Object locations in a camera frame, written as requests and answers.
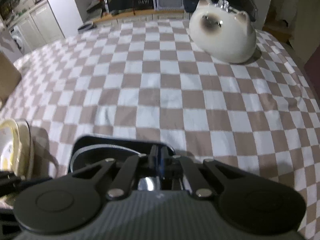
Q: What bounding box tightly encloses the cream two-handled bowl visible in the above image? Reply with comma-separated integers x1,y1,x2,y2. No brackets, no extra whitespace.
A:
1,119,34,179

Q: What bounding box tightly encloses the steel rectangular tray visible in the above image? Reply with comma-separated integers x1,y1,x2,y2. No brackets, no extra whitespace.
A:
70,134,176,159

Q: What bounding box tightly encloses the floral yellow-rimmed bowl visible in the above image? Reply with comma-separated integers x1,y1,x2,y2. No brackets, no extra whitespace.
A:
1,124,20,173

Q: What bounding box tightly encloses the small oval steel bowl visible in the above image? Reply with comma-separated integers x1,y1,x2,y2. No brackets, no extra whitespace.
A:
69,144,142,172

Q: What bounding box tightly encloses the beige thermos jug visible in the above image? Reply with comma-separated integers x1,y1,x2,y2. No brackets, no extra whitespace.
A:
0,52,22,108

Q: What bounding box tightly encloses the checkered tablecloth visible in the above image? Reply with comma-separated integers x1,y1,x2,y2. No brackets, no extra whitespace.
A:
1,20,319,239

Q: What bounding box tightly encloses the white cat-shaped ceramic cover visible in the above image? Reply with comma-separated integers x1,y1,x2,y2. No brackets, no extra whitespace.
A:
189,0,256,63

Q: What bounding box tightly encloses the grey waste bin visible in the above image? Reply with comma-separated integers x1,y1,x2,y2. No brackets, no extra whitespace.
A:
78,22,97,34

